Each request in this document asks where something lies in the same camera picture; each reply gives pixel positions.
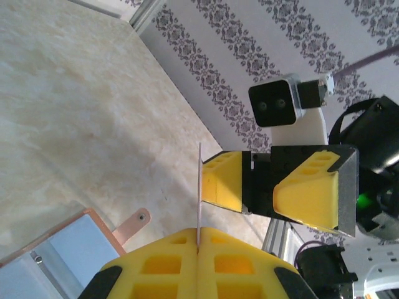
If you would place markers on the aluminium side rail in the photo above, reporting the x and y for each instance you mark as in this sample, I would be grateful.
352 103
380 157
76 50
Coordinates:
277 243

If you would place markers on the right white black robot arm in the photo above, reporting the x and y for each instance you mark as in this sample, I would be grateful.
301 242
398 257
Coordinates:
383 274

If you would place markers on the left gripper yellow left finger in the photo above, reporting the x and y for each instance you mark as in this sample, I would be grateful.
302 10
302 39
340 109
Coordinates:
187 264

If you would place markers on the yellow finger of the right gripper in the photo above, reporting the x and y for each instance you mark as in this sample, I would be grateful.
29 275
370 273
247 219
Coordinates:
305 199
221 183

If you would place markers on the aluminium frame post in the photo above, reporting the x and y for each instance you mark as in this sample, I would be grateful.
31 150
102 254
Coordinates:
146 15

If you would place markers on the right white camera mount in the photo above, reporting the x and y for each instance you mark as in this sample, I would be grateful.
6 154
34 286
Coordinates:
299 134

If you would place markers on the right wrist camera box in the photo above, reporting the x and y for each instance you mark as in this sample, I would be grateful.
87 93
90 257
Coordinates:
274 102

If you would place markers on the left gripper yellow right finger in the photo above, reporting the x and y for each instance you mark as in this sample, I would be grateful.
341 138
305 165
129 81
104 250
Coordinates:
265 280

